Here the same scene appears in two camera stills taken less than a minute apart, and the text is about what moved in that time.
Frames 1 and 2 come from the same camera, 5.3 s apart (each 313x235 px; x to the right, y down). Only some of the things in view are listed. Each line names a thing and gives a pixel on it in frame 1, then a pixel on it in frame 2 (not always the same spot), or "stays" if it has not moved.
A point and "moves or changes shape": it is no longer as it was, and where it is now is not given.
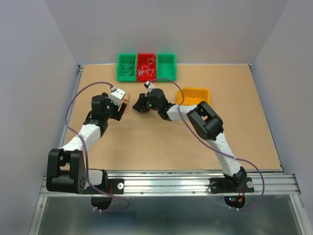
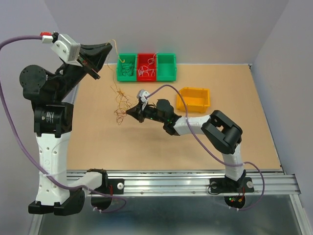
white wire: x=144 y=69 stays
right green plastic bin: x=166 y=66 stays
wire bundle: x=129 y=107 moves or changes shape
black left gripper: x=117 y=114 to x=94 y=55
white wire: x=145 y=68 stays
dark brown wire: x=127 y=68 stays
